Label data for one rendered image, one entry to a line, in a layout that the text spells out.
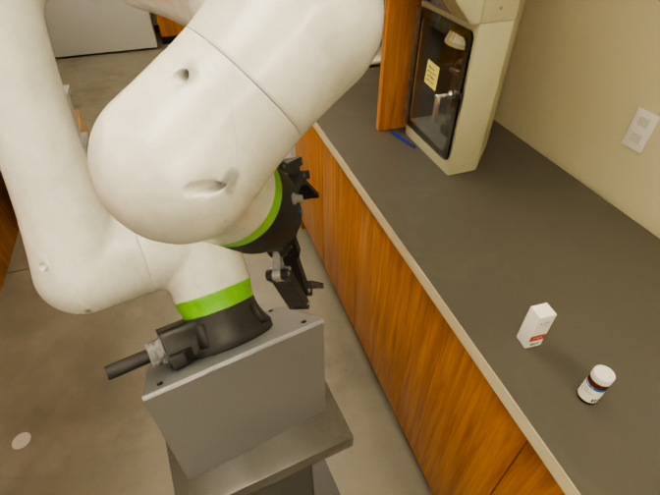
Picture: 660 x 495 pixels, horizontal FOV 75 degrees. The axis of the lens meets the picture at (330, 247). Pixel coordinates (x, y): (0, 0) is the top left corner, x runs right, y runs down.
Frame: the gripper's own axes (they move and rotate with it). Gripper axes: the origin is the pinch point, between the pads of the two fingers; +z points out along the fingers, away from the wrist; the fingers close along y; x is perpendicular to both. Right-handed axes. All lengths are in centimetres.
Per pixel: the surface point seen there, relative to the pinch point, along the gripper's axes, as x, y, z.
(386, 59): 10, -76, 82
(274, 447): -13.3, 34.5, 18.2
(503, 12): 42, -65, 52
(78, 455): -122, 61, 93
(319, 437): -5.4, 33.6, 21.1
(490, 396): 29, 32, 48
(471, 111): 35, -47, 71
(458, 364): 23, 26, 57
